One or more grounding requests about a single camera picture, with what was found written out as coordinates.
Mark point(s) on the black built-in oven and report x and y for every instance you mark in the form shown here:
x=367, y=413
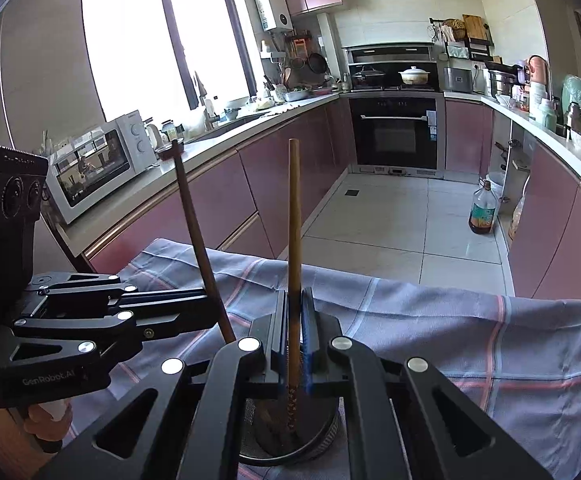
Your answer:
x=393, y=135

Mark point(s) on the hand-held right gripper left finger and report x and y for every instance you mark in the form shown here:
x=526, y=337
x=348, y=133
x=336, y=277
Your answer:
x=275, y=340

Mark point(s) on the white casserole pot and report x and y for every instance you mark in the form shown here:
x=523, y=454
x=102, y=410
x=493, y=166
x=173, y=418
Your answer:
x=414, y=76

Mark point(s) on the light brown patterned chopstick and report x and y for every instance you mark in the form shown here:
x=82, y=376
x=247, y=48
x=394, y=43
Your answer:
x=294, y=220

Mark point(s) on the steel pressure cooker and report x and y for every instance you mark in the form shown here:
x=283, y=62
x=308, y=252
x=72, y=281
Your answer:
x=503, y=80

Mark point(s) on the white bucket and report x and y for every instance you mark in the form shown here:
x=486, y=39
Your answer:
x=495, y=185

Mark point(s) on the long pink base cabinets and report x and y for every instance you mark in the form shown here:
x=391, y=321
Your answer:
x=270, y=175

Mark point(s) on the white microwave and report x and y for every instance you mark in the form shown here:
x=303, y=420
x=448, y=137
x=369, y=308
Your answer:
x=135, y=140

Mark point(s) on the dark brown chopstick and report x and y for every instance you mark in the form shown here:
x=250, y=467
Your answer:
x=195, y=230

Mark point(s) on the wooden cutting board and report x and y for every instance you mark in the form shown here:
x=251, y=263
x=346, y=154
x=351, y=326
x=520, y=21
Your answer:
x=474, y=27

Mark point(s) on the white water heater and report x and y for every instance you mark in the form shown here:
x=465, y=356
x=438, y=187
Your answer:
x=272, y=7

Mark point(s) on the person's left hand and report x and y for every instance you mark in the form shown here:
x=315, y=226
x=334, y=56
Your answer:
x=45, y=427

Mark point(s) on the dark red container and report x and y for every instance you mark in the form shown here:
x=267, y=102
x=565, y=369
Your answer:
x=168, y=151

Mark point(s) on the pink thermos jug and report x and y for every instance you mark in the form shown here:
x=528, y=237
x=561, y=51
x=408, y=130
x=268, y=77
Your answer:
x=538, y=75

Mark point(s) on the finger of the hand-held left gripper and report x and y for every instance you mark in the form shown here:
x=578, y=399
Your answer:
x=170, y=322
x=160, y=297

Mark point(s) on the kitchen window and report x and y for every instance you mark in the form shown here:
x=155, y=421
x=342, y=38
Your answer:
x=130, y=45

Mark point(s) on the black mesh holder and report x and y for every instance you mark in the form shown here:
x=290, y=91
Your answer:
x=270, y=452

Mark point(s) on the hanging black pans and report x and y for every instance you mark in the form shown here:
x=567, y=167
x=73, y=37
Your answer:
x=313, y=62

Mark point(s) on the curved pink base cabinets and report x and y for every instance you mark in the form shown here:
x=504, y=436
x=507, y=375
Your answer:
x=545, y=220

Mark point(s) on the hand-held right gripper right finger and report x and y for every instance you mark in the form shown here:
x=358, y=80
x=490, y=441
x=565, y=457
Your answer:
x=306, y=340

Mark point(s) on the blue plaid cloth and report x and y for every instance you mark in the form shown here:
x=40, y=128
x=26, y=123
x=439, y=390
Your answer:
x=420, y=320

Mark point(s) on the black cooking pot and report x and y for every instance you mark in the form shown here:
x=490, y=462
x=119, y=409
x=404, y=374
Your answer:
x=368, y=77

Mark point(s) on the stainless steel box appliance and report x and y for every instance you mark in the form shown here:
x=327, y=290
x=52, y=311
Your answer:
x=458, y=80

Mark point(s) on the white electric kettle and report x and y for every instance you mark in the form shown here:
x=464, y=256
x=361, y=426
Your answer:
x=153, y=135

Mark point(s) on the steel range hood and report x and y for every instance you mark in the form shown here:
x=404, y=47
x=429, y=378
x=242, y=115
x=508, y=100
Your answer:
x=390, y=53

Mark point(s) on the black wall rack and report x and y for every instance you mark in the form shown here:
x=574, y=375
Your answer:
x=470, y=47

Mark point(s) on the plastic oil bottle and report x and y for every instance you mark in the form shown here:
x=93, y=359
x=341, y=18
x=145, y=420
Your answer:
x=480, y=210

